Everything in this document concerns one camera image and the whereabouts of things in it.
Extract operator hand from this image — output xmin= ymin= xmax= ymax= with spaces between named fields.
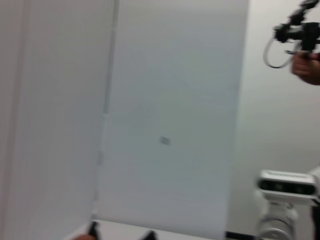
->
xmin=291 ymin=51 xmax=320 ymax=78

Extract black handheld teleoperation controller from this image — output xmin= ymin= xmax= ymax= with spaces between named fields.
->
xmin=273 ymin=0 xmax=320 ymax=60

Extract black food bag orange straps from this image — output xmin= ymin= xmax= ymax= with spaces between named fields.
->
xmin=74 ymin=221 xmax=157 ymax=240

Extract black controller cable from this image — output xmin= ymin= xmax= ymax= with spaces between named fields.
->
xmin=263 ymin=34 xmax=301 ymax=70

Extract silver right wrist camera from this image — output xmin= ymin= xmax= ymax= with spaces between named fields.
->
xmin=254 ymin=169 xmax=320 ymax=207

